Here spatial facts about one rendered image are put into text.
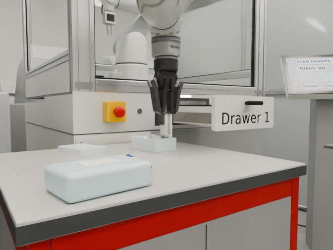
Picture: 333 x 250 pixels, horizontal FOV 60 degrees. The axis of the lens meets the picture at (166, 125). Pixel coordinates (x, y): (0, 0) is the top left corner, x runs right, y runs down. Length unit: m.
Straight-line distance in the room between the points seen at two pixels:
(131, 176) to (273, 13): 2.62
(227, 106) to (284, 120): 1.88
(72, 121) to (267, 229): 0.68
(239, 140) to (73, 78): 0.86
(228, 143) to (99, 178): 1.05
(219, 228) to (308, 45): 2.29
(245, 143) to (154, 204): 1.11
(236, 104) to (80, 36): 0.56
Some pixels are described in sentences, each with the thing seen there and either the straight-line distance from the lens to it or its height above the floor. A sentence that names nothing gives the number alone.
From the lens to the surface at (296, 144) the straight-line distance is 2.75.
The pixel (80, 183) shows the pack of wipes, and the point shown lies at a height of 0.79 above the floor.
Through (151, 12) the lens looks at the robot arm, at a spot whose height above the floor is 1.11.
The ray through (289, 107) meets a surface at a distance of 2.76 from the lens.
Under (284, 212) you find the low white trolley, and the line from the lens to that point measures 0.75.
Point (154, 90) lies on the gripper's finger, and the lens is 0.85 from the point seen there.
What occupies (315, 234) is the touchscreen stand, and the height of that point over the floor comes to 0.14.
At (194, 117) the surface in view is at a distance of 0.98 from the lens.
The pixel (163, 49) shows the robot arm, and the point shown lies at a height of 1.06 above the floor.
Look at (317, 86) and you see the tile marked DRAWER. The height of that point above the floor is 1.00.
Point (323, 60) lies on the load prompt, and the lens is 1.95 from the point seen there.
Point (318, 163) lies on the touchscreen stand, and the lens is 1.90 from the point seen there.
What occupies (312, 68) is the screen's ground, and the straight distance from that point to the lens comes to 1.88.
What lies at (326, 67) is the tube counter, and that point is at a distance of 1.91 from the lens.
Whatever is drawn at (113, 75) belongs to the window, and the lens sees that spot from 1.09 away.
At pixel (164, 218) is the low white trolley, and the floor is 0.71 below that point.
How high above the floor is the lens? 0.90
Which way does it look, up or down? 4 degrees down
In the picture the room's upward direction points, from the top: straight up
